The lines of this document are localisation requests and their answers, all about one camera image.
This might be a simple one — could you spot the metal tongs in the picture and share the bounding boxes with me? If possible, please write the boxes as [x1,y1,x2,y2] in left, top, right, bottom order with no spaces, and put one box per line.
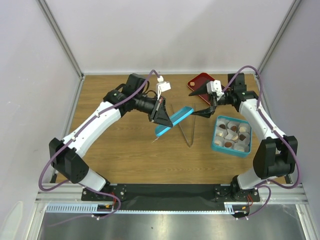
[176,114,196,148]

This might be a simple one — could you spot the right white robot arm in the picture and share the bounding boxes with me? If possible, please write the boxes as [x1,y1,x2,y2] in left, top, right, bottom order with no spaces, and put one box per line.
[190,72,300,201]

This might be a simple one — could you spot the blue box lid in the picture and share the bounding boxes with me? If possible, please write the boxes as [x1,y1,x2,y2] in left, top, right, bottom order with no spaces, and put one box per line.
[155,106,194,138]

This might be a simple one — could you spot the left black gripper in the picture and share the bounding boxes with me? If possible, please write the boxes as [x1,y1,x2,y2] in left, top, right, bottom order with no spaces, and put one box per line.
[133,94,173,128]

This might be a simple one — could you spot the blue chocolate box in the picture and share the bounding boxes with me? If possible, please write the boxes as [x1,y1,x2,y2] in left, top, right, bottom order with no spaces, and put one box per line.
[211,115,253,158]

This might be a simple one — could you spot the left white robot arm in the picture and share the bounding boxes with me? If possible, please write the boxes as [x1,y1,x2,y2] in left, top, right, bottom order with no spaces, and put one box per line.
[49,73,173,200]

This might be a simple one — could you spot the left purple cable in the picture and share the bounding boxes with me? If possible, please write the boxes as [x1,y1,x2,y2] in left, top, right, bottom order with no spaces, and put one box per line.
[38,69,161,227]

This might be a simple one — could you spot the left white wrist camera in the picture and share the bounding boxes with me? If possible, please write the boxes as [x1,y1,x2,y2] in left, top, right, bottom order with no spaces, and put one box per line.
[155,75,171,100]

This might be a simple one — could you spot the dark square chocolate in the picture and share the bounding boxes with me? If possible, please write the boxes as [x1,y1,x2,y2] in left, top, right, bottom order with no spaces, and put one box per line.
[239,134,246,141]

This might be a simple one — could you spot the dark round chocolate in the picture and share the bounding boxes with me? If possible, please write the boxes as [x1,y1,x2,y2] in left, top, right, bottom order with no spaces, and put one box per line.
[224,142,232,148]

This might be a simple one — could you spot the red tray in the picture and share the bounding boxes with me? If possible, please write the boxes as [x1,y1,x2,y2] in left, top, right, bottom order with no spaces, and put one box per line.
[187,72,215,105]

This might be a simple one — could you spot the slotted cable duct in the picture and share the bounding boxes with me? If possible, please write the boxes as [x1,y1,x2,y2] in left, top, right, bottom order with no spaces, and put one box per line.
[46,203,115,214]

